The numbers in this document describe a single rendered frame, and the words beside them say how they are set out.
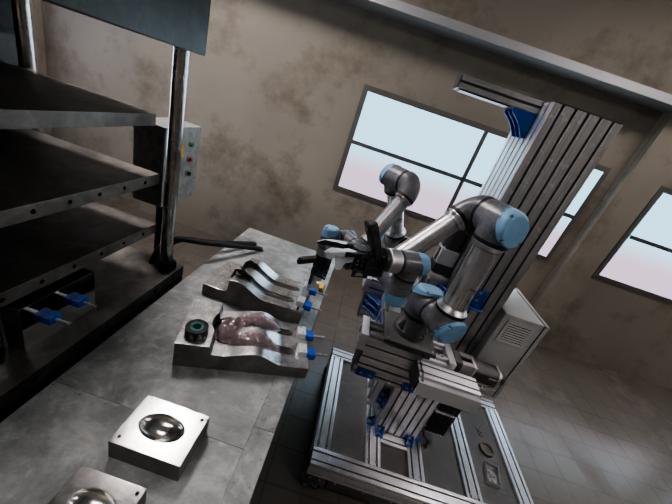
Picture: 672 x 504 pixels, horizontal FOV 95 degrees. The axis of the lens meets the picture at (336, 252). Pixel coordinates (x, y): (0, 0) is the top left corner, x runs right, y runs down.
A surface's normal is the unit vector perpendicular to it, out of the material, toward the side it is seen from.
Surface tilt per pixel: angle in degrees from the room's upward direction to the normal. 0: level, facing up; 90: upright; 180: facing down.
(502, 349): 90
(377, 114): 90
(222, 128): 90
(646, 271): 90
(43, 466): 0
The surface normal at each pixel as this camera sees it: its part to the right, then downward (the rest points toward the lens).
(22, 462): 0.29, -0.86
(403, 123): -0.13, 0.40
